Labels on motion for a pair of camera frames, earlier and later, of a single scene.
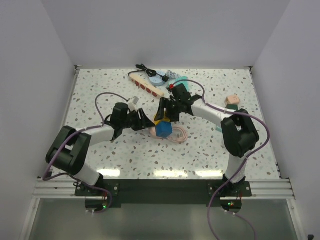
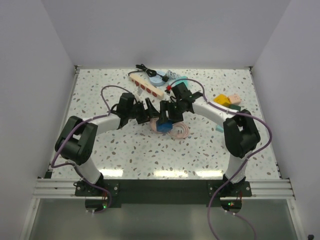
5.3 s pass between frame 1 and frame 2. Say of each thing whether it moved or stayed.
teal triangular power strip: stayed
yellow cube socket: moved
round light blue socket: stayed
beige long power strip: stayed
